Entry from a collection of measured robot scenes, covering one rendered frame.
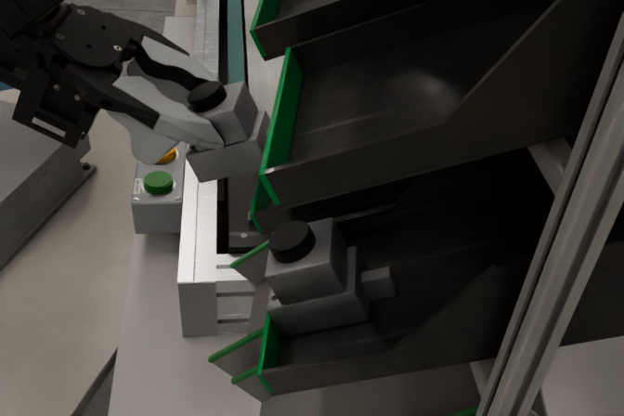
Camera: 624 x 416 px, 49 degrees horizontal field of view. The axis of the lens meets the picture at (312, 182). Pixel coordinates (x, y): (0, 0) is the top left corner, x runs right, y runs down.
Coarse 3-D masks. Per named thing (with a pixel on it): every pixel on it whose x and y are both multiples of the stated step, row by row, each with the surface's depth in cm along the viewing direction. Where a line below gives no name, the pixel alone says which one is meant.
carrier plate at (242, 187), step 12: (228, 180) 96; (240, 180) 96; (252, 180) 96; (228, 192) 94; (240, 192) 94; (252, 192) 94; (228, 204) 92; (240, 204) 92; (228, 216) 90; (240, 216) 90; (228, 228) 88; (240, 228) 88; (252, 228) 88; (228, 240) 86; (240, 240) 86; (252, 240) 86; (264, 240) 87; (228, 252) 86; (240, 252) 86
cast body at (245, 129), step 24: (192, 96) 53; (216, 96) 52; (240, 96) 53; (216, 120) 52; (240, 120) 52; (264, 120) 55; (240, 144) 53; (264, 144) 54; (192, 168) 56; (216, 168) 55; (240, 168) 55
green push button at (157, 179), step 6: (150, 174) 95; (156, 174) 95; (162, 174) 95; (168, 174) 96; (144, 180) 94; (150, 180) 94; (156, 180) 94; (162, 180) 94; (168, 180) 94; (144, 186) 94; (150, 186) 93; (156, 186) 93; (162, 186) 93; (168, 186) 94; (150, 192) 94; (156, 192) 94; (162, 192) 94
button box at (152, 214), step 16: (176, 160) 100; (144, 176) 97; (176, 176) 97; (144, 192) 94; (176, 192) 94; (144, 208) 93; (160, 208) 93; (176, 208) 94; (144, 224) 95; (160, 224) 95; (176, 224) 95
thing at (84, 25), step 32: (0, 32) 50; (32, 32) 50; (64, 32) 50; (96, 32) 52; (128, 32) 54; (0, 64) 52; (32, 64) 49; (64, 64) 50; (96, 64) 49; (32, 96) 51; (64, 96) 51; (32, 128) 53; (64, 128) 54
